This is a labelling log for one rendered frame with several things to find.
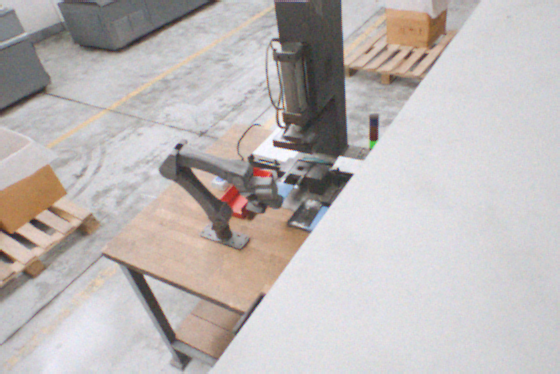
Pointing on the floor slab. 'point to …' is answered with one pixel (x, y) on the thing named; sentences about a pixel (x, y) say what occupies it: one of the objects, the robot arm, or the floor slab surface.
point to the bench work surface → (204, 258)
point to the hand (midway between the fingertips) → (267, 205)
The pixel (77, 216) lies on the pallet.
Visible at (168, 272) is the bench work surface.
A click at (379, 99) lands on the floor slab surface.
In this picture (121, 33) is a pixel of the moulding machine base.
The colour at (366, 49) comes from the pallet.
